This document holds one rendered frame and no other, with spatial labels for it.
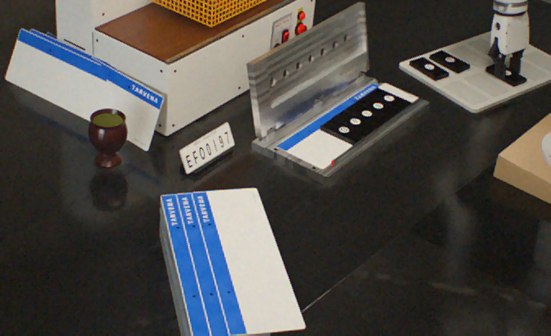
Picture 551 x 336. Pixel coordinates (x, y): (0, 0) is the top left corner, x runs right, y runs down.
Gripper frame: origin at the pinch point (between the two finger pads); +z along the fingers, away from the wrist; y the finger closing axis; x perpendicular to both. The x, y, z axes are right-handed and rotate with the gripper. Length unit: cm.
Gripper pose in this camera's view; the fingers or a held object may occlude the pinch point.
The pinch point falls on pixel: (507, 68)
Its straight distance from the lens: 276.5
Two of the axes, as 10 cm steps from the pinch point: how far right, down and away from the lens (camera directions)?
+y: 7.8, -2.9, 5.5
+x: -6.2, -2.9, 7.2
